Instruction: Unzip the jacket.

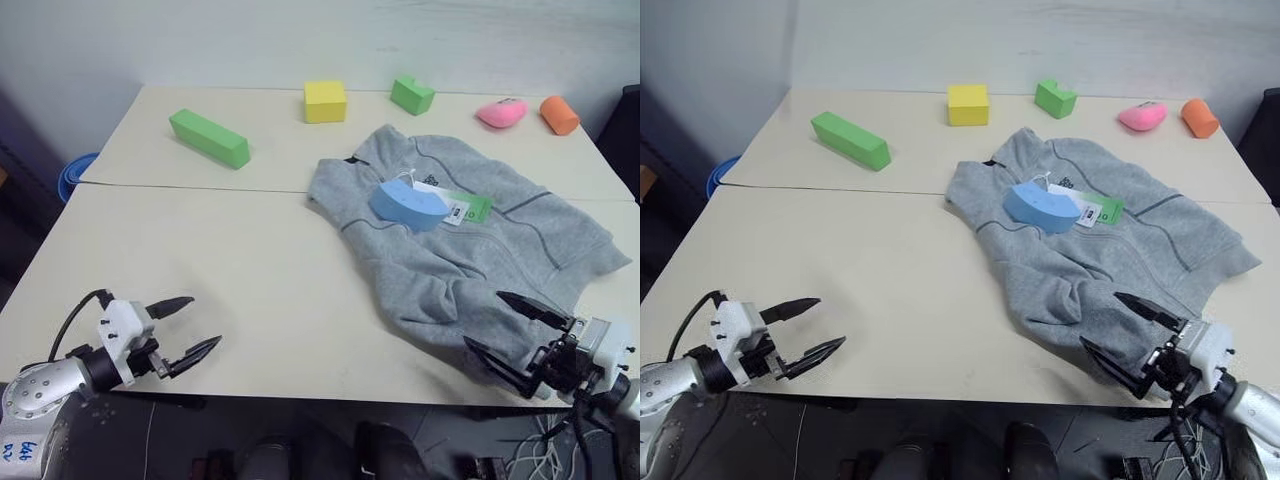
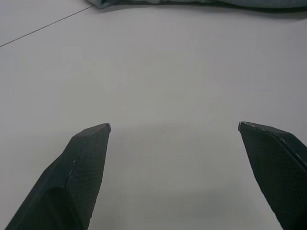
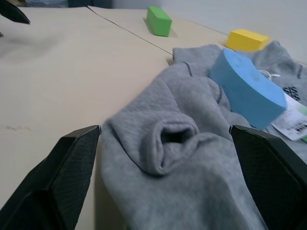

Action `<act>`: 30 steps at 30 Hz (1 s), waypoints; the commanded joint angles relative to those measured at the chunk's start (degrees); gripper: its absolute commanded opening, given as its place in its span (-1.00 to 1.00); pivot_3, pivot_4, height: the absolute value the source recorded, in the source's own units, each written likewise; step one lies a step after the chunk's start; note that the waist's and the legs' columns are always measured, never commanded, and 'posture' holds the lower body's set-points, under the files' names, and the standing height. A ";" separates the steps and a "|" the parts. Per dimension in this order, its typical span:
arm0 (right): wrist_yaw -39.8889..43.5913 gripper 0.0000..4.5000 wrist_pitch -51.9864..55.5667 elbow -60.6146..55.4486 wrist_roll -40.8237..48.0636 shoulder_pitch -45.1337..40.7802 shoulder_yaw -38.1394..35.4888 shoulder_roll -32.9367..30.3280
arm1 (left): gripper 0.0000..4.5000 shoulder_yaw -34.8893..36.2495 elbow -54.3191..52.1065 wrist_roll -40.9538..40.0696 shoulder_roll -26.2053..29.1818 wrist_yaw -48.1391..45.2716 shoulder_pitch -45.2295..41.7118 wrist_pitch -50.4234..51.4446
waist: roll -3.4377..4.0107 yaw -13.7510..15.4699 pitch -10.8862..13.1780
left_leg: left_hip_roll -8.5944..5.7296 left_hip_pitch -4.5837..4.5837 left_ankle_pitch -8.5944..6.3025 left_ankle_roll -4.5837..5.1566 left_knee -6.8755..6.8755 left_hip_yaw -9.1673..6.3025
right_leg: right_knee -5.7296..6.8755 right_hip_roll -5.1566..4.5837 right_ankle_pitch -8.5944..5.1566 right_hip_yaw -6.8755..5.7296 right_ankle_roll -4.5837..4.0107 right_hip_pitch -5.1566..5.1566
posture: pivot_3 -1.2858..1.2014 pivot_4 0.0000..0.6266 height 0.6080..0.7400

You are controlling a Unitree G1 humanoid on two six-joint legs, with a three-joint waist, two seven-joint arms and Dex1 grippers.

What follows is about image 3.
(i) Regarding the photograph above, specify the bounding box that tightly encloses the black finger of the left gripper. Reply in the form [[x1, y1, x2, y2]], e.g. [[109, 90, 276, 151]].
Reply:
[[0, 3, 31, 25]]

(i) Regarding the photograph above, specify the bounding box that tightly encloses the yellow foam block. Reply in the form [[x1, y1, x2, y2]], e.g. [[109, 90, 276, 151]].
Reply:
[[225, 29, 271, 52]]

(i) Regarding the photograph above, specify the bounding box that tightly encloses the green foam block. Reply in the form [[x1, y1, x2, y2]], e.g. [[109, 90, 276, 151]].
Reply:
[[146, 5, 173, 37]]

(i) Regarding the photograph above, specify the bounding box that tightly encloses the grey zip-up garment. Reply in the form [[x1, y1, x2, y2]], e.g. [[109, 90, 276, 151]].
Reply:
[[100, 40, 307, 230]]

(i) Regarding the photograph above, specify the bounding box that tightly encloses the white tag string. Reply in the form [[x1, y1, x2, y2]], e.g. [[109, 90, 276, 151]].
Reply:
[[258, 69, 281, 81]]

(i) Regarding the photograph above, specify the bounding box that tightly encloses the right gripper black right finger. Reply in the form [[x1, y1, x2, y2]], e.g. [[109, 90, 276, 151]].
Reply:
[[228, 124, 307, 230]]

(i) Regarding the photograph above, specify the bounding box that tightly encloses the blue foam block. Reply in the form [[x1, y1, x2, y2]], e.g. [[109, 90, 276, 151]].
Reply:
[[209, 47, 288, 130]]

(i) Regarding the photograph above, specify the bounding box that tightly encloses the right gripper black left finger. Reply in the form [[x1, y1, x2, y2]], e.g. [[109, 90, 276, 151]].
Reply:
[[0, 125, 100, 230]]

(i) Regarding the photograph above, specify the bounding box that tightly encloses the white paper hang tag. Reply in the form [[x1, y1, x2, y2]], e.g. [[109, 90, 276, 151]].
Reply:
[[270, 97, 307, 141]]

